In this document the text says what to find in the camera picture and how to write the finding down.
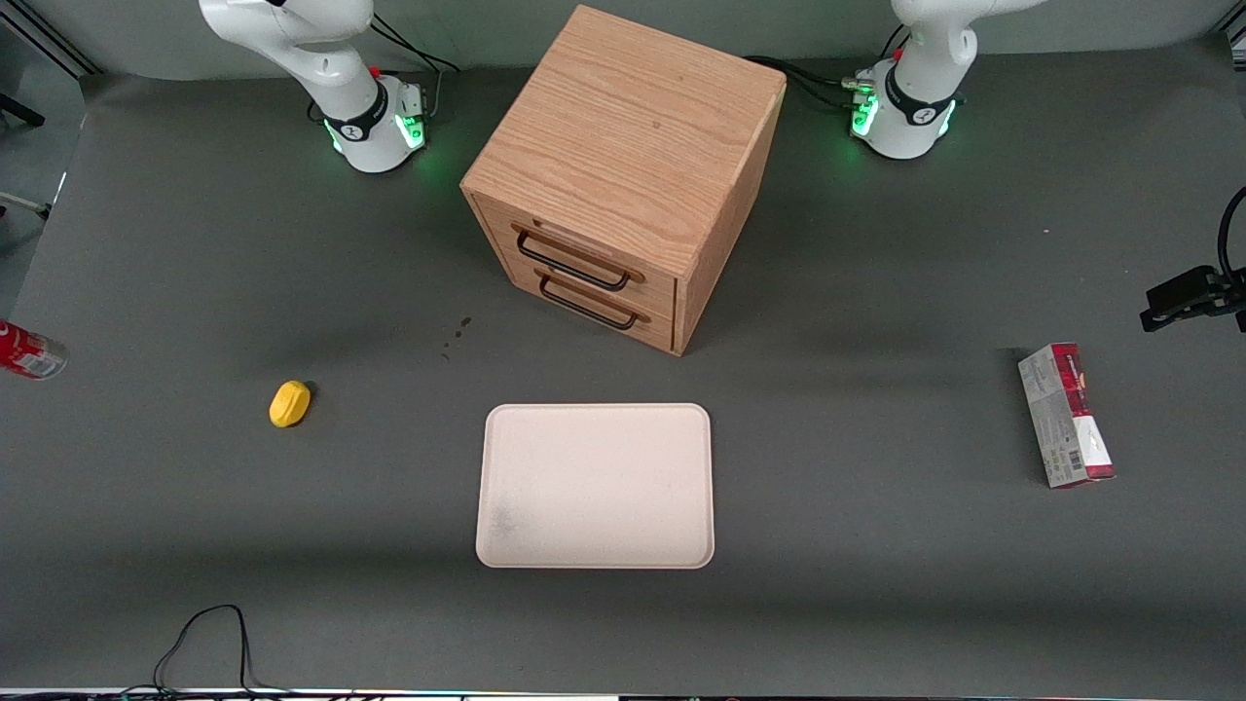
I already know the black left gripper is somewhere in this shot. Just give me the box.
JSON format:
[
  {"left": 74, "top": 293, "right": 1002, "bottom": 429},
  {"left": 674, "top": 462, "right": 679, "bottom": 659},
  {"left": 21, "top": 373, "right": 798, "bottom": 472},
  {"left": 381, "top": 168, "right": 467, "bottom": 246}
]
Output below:
[{"left": 1140, "top": 265, "right": 1246, "bottom": 334}]

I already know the red coke bottle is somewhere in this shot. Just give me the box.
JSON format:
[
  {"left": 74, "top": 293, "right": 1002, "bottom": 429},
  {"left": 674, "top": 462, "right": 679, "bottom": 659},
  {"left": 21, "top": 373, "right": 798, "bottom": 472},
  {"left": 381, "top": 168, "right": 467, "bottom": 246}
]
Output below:
[{"left": 0, "top": 319, "right": 70, "bottom": 382}]

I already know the cream plastic tray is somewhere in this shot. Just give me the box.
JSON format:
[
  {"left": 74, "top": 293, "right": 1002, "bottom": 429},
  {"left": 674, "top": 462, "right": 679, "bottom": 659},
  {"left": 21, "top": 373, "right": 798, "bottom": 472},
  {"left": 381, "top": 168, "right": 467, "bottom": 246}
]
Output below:
[{"left": 475, "top": 402, "right": 716, "bottom": 571}]

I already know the grey and red carton box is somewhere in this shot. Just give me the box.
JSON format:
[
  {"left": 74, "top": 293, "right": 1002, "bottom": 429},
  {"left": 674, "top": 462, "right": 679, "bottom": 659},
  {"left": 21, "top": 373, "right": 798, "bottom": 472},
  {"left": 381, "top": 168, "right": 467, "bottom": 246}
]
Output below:
[{"left": 1017, "top": 342, "right": 1117, "bottom": 490}]

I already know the wooden drawer cabinet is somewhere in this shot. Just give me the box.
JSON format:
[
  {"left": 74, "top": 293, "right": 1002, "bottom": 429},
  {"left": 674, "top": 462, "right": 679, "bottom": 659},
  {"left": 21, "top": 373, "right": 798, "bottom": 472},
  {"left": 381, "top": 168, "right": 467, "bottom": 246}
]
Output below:
[{"left": 459, "top": 4, "right": 788, "bottom": 358}]

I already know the yellow lemon toy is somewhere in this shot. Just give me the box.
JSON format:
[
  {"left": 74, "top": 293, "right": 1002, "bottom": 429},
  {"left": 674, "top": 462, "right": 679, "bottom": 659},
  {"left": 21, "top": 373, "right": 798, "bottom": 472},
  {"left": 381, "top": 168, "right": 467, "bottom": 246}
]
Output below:
[{"left": 269, "top": 380, "right": 313, "bottom": 429}]

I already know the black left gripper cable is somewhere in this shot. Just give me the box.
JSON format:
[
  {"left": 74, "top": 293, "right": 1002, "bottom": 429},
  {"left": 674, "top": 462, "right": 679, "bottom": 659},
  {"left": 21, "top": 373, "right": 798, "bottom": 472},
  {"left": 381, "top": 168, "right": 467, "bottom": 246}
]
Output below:
[{"left": 1217, "top": 185, "right": 1246, "bottom": 285}]

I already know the black left arm base cable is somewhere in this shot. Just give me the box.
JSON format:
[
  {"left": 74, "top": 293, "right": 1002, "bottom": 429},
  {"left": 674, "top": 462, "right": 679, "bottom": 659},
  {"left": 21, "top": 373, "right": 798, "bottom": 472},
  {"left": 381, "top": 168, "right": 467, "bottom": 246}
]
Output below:
[{"left": 744, "top": 27, "right": 912, "bottom": 110}]

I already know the black arm base cable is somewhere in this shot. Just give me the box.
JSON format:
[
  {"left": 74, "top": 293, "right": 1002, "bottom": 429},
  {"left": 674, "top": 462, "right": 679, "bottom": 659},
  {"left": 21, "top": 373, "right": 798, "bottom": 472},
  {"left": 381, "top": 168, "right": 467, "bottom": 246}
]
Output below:
[
  {"left": 744, "top": 27, "right": 912, "bottom": 110},
  {"left": 366, "top": 18, "right": 462, "bottom": 120}
]

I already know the wooden drawer with short handle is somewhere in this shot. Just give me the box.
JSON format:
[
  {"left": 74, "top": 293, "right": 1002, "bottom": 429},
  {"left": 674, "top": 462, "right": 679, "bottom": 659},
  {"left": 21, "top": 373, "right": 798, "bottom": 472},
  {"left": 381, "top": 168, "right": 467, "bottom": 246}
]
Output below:
[{"left": 504, "top": 261, "right": 677, "bottom": 353}]

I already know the wooden drawer with long handle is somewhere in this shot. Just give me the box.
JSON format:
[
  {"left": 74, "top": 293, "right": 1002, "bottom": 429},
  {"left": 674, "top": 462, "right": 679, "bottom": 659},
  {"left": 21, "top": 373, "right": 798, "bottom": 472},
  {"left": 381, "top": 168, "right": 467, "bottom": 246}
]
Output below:
[{"left": 477, "top": 198, "right": 679, "bottom": 314}]

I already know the short black drawer handle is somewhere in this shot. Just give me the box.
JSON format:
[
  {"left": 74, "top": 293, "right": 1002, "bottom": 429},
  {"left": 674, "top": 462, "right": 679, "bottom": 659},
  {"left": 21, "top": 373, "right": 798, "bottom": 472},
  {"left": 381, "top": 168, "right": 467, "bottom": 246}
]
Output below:
[{"left": 536, "top": 272, "right": 652, "bottom": 331}]

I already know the long black drawer handle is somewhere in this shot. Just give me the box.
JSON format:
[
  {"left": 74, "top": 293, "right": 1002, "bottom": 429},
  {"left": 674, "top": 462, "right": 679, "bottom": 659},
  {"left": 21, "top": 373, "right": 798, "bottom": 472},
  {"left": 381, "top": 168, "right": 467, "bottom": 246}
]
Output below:
[{"left": 512, "top": 225, "right": 647, "bottom": 292}]

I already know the black right arm base cable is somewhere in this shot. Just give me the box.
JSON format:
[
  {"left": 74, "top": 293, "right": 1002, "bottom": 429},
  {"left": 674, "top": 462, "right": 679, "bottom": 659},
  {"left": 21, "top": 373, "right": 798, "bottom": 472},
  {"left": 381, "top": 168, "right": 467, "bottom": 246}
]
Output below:
[{"left": 366, "top": 18, "right": 462, "bottom": 120}]

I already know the thin black looped cable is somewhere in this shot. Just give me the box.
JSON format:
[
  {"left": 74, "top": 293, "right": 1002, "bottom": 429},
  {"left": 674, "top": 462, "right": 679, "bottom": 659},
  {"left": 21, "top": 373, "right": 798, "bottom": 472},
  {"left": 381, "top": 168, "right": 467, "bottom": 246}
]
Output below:
[{"left": 117, "top": 604, "right": 322, "bottom": 698}]

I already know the black frame rail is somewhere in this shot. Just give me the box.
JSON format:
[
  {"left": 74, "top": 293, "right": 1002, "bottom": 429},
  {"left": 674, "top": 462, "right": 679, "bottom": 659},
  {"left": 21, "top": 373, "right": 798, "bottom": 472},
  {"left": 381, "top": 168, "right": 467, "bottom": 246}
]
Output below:
[{"left": 0, "top": 8, "right": 102, "bottom": 81}]

